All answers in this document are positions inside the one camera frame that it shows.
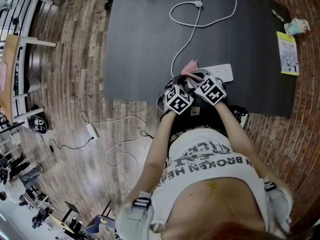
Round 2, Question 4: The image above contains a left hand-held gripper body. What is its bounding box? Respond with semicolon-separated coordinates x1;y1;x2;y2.
156;83;196;116

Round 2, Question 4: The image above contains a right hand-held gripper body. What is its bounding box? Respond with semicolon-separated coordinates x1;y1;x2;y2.
193;73;228;107

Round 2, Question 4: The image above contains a person's left forearm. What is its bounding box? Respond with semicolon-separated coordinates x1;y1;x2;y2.
143;108;182;171

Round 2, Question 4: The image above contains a person's right forearm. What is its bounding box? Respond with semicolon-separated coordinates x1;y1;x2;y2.
215;101;254;161

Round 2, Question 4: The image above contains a person's black skirt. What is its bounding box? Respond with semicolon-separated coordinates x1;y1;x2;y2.
161;95;249;145

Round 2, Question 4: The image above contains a person's white printed shirt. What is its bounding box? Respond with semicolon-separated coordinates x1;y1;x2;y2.
149;128;274;235

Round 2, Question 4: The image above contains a yellow-edged booklet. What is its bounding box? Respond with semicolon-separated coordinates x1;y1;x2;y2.
275;31;300;77

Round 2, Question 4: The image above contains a small white floor power strip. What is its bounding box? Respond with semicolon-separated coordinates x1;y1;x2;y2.
85;123;100;141

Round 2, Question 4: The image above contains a small patterned wrapper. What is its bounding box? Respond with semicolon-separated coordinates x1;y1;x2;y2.
271;9;286;24

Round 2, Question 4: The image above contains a cartoon figurine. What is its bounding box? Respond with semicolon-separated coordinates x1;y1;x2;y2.
283;18;311;37

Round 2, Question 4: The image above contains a grey waste bin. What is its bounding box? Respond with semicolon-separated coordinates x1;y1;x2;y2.
27;77;42;94

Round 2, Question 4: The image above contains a black bag with white print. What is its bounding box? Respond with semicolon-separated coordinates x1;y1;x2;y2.
26;114;49;135

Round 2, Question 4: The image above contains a blue chair with yellow print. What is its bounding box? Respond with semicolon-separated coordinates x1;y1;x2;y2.
84;214;117;236

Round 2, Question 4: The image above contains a wooden side table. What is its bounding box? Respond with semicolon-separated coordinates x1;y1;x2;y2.
0;33;57;125

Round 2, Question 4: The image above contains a white power strip cable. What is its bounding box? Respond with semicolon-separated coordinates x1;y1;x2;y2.
169;0;238;79

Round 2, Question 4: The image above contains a looped white floor cable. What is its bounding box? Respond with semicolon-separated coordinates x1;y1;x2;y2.
104;133;155;191

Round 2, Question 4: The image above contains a grey backpack shoulder strap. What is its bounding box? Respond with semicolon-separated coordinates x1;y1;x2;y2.
263;175;295;238
115;190;156;240

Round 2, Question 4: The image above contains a black adapter cable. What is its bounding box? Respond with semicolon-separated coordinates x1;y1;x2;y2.
48;136;99;153

